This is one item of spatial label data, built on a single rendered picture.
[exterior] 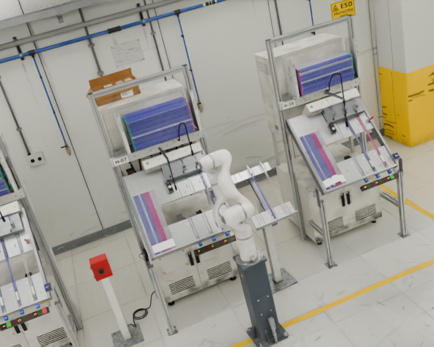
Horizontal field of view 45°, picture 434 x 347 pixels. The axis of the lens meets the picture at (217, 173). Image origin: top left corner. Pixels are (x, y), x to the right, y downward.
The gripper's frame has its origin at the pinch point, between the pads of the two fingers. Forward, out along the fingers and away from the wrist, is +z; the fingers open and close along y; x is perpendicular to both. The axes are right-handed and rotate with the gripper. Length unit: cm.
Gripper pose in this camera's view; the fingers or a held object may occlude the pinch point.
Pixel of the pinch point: (228, 229)
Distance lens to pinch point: 386.9
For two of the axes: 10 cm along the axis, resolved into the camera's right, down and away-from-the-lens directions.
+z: -0.6, 4.2, 9.0
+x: -3.8, -8.5, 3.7
